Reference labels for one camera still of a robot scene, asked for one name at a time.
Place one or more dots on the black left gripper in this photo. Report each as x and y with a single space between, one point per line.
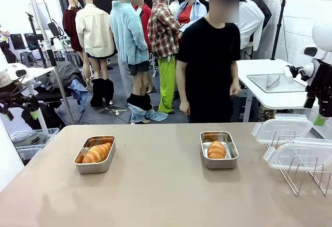
18 102

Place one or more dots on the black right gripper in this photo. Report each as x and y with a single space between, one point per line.
323 82

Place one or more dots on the silver perforated baking tray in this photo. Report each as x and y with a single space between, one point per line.
293 84

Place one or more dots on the metal serving tongs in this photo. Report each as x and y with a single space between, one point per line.
273 82

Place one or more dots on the clear plastic container lid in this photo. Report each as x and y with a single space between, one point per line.
298 154
282 127

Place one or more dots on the golden croissant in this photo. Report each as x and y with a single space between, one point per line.
97 153
216 149

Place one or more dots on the rectangular steel container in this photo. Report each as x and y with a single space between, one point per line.
220 163
94 167

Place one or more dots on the person's right forearm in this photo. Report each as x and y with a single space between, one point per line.
182 82

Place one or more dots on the person's left forearm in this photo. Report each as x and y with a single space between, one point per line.
234 72

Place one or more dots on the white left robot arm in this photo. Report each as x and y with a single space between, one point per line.
11 72

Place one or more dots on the person's left hand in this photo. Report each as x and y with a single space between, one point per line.
235 89

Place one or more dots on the person's right hand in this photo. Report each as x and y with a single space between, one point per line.
185 107

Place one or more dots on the clear plastic storage bin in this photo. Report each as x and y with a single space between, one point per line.
33 135
27 152

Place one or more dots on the grey cloth pile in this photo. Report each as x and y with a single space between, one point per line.
64 74

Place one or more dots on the blue cloth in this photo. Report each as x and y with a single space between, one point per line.
79 92

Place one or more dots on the white side table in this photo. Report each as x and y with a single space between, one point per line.
262 69

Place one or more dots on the silver metal pole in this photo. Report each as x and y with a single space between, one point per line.
46 48

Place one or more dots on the black light stand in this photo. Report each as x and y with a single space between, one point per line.
35 37

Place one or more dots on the mannequin in dark red sweater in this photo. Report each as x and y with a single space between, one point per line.
71 27

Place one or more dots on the mannequin in white shirt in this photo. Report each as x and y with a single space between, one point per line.
250 22

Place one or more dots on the mannequin in cream jacket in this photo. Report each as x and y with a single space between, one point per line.
94 32

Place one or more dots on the mannequin in black jacket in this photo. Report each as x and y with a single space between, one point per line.
263 9

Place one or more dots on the person in black t-shirt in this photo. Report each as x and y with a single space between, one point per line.
207 69

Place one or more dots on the mannequin in light blue fleece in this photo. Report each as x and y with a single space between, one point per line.
125 35

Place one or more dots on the mannequin in blue shirt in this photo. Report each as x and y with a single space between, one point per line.
197 9

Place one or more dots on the mannequin in red jacket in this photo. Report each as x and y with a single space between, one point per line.
145 14

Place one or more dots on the mannequin in plaid shirt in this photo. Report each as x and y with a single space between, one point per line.
163 32

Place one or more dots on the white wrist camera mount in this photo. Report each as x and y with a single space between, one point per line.
288 72

